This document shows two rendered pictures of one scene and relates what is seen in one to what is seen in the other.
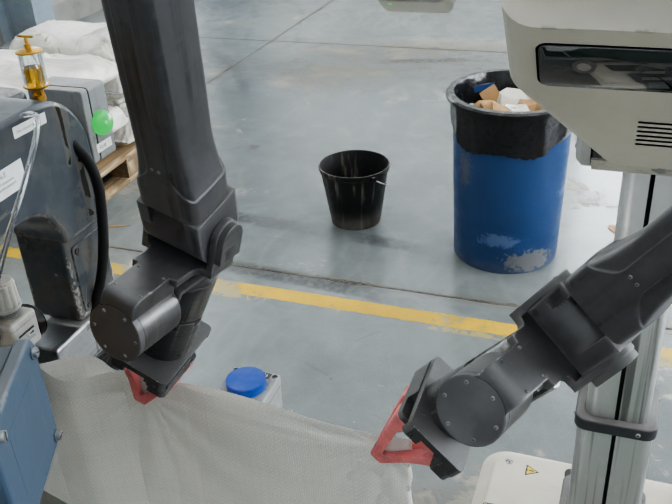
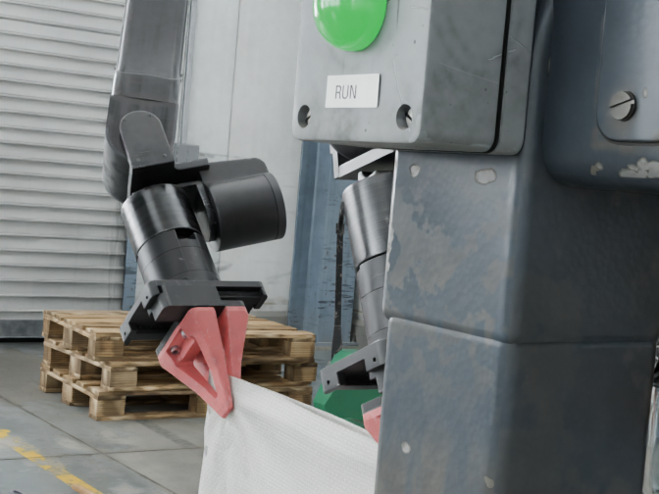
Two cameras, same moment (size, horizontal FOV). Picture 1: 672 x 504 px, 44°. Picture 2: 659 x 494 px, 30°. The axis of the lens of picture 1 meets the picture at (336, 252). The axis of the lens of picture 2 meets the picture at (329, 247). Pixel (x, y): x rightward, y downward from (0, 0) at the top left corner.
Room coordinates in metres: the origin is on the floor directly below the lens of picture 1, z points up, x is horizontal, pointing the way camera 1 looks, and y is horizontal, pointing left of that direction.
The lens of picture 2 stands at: (1.31, 0.52, 1.23)
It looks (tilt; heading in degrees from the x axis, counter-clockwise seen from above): 3 degrees down; 214
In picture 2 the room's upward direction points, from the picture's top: 5 degrees clockwise
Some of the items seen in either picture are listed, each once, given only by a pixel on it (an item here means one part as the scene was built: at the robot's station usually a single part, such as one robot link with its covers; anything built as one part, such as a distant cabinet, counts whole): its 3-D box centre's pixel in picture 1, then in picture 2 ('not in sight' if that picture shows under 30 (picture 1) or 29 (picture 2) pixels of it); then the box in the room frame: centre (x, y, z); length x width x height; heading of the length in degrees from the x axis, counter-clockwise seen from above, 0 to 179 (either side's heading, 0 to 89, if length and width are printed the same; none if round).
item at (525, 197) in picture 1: (509, 173); not in sight; (2.82, -0.67, 0.32); 0.51 x 0.48 x 0.65; 159
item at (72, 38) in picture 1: (79, 41); not in sight; (4.20, 1.24, 0.56); 0.67 x 0.43 x 0.15; 69
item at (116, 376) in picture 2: not in sight; (180, 361); (-3.66, -3.70, 0.22); 1.21 x 0.84 x 0.14; 159
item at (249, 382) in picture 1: (246, 384); not in sight; (0.98, 0.15, 0.84); 0.06 x 0.06 x 0.02
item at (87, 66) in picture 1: (43, 82); not in sight; (3.53, 1.23, 0.56); 0.66 x 0.42 x 0.15; 159
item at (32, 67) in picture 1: (32, 68); not in sight; (0.88, 0.32, 1.37); 0.03 x 0.02 x 0.03; 69
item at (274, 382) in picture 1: (248, 401); not in sight; (0.98, 0.15, 0.81); 0.08 x 0.08 x 0.06; 69
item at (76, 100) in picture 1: (72, 119); (413, 17); (0.94, 0.30, 1.28); 0.08 x 0.05 x 0.09; 69
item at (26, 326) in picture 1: (17, 343); not in sight; (0.69, 0.33, 1.14); 0.05 x 0.04 x 0.16; 159
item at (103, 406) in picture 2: not in sight; (175, 387); (-3.64, -3.71, 0.07); 1.20 x 0.82 x 0.14; 157
